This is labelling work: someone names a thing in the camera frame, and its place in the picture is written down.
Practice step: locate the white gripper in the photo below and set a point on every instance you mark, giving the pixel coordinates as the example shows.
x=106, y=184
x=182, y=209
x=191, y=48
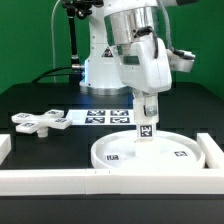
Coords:
x=139, y=69

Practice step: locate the white round table top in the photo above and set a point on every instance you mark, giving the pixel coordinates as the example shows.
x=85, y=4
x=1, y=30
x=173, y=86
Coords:
x=166, y=150

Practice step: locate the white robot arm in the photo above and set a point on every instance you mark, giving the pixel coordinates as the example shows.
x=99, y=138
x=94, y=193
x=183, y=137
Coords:
x=121, y=22

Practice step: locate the white marker sheet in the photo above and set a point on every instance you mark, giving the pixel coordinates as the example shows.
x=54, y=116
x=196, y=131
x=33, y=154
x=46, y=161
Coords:
x=81, y=117

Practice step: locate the white U-shaped fence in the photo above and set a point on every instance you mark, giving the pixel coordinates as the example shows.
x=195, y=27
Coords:
x=104, y=181

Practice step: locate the white cross-shaped table base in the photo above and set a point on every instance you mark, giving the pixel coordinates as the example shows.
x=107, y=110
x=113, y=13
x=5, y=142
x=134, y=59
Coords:
x=29, y=123

